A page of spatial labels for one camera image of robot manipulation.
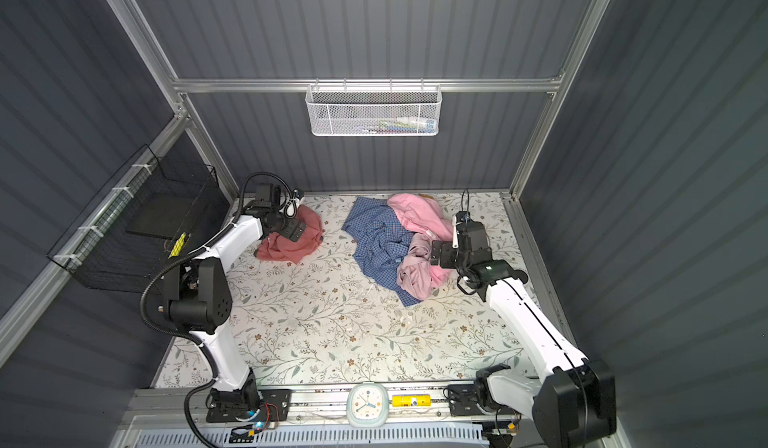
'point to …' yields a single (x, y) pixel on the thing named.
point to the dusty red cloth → (279, 247)
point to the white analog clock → (368, 405)
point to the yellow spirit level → (411, 400)
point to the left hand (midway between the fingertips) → (286, 219)
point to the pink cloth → (417, 277)
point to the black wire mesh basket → (154, 213)
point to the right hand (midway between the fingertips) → (453, 248)
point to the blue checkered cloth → (379, 241)
